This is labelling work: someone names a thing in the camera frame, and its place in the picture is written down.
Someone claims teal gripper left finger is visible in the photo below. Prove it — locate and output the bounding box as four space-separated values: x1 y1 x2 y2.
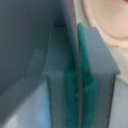
43 26 80 128

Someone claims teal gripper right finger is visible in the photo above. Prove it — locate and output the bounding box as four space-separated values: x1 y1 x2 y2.
77 21 121 128

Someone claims grey frying pan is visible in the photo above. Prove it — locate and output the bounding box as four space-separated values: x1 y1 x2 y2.
0 0 83 128

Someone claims beige woven placemat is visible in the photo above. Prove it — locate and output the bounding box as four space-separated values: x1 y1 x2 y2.
74 0 128 128

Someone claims tan round plate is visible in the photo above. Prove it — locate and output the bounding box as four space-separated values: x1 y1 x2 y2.
82 0 128 48

